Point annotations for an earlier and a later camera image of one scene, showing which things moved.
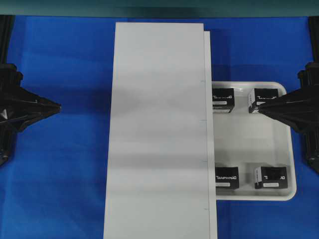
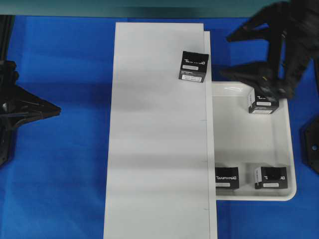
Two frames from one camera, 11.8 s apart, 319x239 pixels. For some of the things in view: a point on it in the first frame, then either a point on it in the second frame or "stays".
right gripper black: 300,109 to 300,21
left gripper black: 11,95 stays
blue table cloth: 54,185 stays
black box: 227,178 stays
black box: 223,99 to 193,66
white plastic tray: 245,140 stays
